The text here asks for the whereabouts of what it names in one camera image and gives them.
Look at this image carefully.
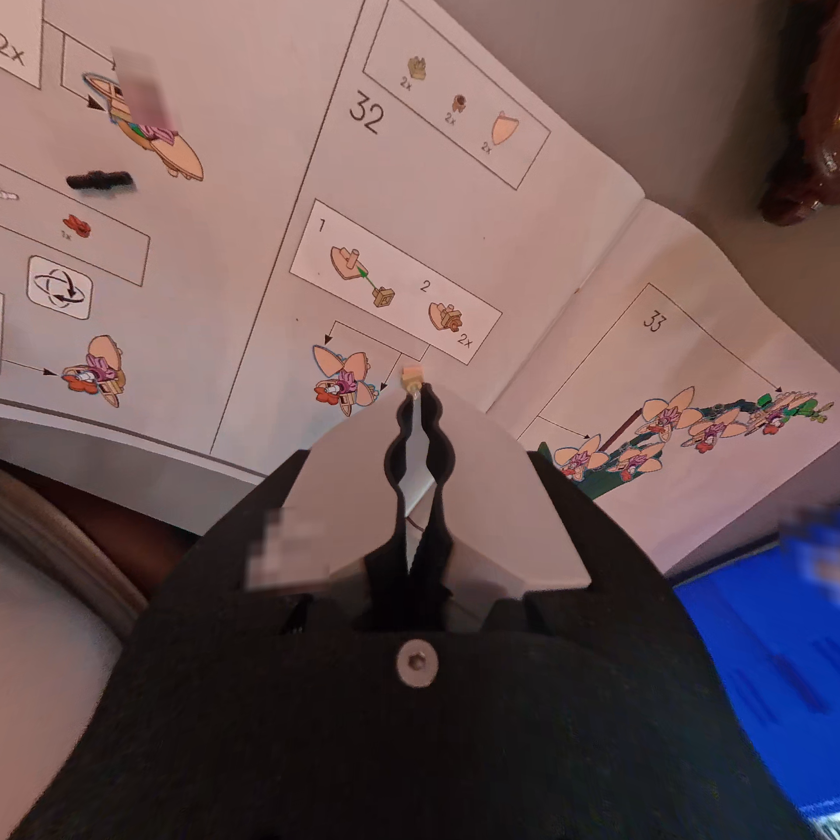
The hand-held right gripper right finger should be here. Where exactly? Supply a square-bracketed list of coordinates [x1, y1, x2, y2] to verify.
[408, 384, 592, 614]

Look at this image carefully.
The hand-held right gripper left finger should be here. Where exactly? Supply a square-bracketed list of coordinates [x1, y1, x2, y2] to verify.
[245, 392, 421, 611]

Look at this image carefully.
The building instruction booklet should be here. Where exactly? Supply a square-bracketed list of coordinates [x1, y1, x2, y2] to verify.
[0, 0, 840, 575]

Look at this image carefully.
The grey round tray rim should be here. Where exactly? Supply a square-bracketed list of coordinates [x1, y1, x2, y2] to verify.
[0, 469, 148, 641]

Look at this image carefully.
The blue plastic box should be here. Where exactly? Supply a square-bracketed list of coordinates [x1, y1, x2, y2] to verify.
[672, 502, 840, 840]

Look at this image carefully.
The small black brick piece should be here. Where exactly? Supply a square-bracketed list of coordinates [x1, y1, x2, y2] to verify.
[66, 170, 136, 193]

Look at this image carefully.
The dark brown glossy object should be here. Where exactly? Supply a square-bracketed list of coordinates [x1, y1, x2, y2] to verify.
[758, 0, 840, 227]

